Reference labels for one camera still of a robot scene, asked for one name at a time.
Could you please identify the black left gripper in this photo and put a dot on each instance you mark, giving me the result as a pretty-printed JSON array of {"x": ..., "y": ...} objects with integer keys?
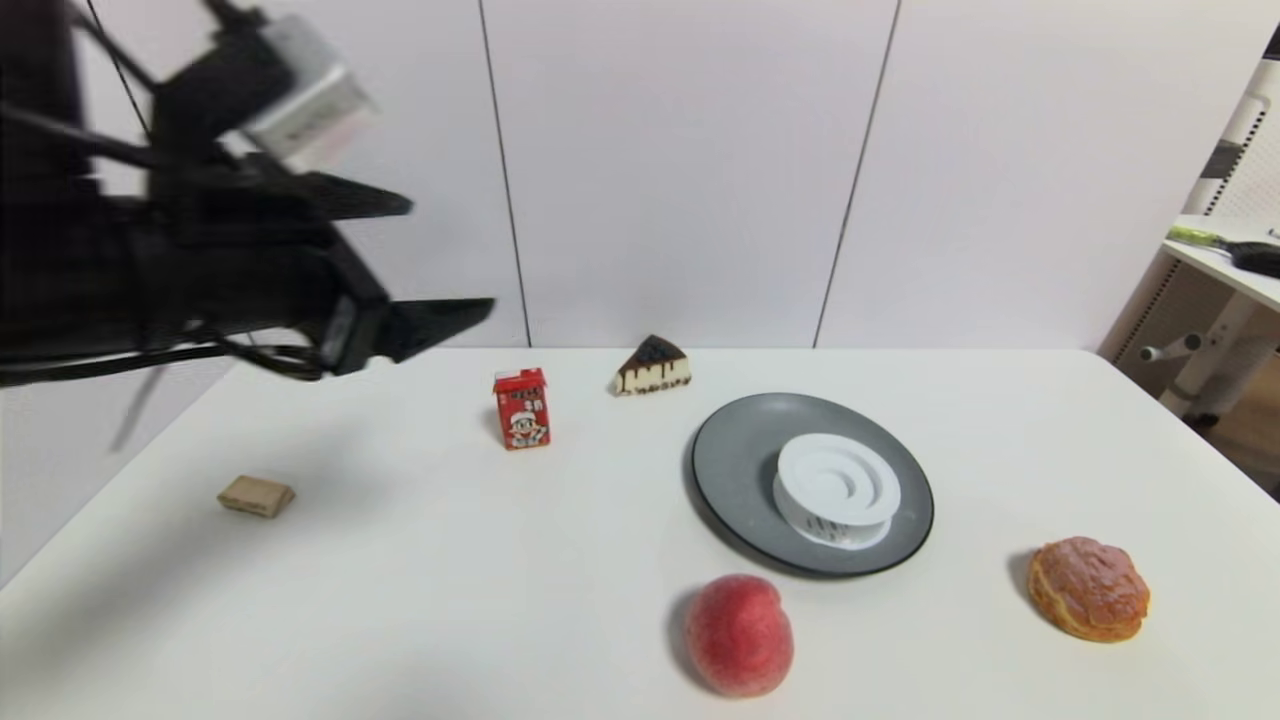
[{"x": 345, "y": 300}]

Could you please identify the white round plastic container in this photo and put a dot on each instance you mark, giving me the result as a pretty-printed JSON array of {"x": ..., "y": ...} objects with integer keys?
[{"x": 838, "y": 490}]

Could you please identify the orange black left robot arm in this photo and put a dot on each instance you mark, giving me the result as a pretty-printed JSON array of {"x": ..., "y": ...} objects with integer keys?
[{"x": 50, "y": 260}]

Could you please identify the gray plate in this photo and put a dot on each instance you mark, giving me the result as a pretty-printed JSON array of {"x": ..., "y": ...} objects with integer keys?
[{"x": 728, "y": 470}]

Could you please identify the red milk carton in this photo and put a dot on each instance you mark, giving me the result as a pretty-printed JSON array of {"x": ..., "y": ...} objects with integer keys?
[{"x": 522, "y": 410}]

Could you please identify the brown square biscuit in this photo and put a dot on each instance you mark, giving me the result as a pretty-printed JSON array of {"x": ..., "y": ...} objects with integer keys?
[{"x": 255, "y": 496}]

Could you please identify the chocolate cake slice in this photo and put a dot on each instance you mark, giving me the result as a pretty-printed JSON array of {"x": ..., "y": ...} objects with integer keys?
[{"x": 652, "y": 372}]

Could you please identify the red peach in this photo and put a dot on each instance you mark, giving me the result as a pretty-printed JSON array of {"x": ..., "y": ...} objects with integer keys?
[{"x": 738, "y": 635}]

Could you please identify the glazed brown donut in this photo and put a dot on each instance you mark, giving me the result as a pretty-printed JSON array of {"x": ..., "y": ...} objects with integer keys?
[{"x": 1088, "y": 590}]

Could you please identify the white side desk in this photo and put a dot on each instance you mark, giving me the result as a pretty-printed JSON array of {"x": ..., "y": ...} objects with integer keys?
[{"x": 1225, "y": 340}]

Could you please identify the white perforated panel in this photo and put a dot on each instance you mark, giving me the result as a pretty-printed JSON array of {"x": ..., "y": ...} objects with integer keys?
[{"x": 1245, "y": 150}]

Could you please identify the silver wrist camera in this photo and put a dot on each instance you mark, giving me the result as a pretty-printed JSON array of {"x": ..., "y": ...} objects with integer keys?
[{"x": 305, "y": 95}]

